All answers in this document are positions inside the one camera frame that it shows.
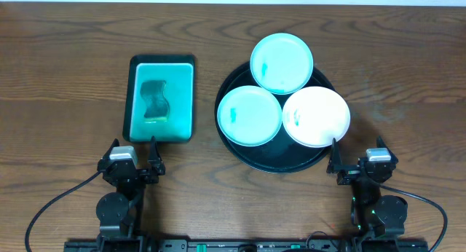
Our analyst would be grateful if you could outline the white plate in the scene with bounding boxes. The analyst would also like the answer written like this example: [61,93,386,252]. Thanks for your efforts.
[283,86,351,148]

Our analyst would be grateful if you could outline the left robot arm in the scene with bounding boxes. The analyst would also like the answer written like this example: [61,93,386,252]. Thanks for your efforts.
[96,137,165,251]

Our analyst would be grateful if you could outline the white rectangular water dish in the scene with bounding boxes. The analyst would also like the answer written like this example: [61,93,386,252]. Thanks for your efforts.
[129,63,194,142]

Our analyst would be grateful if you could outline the mint green plate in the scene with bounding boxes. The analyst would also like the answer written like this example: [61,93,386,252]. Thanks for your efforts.
[250,33,314,95]
[216,85,282,147]

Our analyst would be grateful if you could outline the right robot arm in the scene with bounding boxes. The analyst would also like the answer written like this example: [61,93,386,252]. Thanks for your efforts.
[326,138,408,251]

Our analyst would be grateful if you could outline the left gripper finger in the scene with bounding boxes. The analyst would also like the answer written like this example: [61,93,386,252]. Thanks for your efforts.
[148,136,162,168]
[103,138,119,160]

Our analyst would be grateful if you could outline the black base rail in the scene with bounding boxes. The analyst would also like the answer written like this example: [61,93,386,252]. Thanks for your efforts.
[63,239,429,252]

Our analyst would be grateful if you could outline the green and yellow sponge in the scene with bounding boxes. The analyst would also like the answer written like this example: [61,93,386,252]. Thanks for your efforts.
[140,80,170,122]

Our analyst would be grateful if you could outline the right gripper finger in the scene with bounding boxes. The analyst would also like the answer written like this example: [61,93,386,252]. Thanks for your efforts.
[328,138,342,166]
[376,136,395,158]

